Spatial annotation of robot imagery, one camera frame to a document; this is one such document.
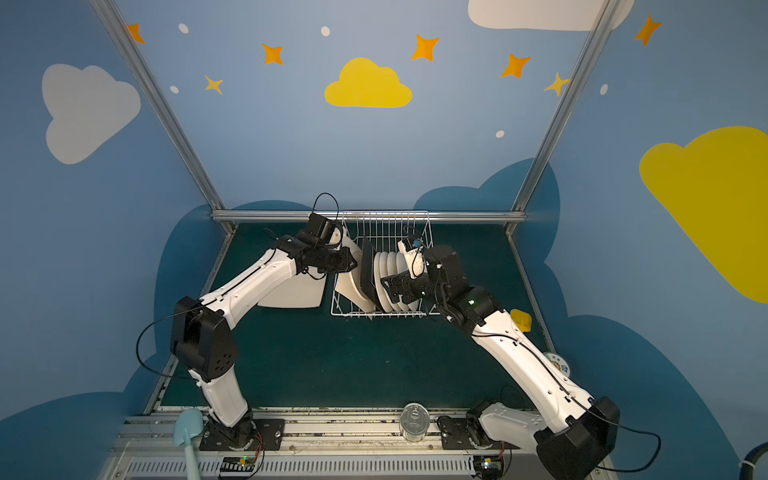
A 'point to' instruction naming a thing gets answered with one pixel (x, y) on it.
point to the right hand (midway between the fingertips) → (399, 270)
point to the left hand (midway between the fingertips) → (353, 261)
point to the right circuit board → (490, 467)
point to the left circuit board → (238, 464)
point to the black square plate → (367, 273)
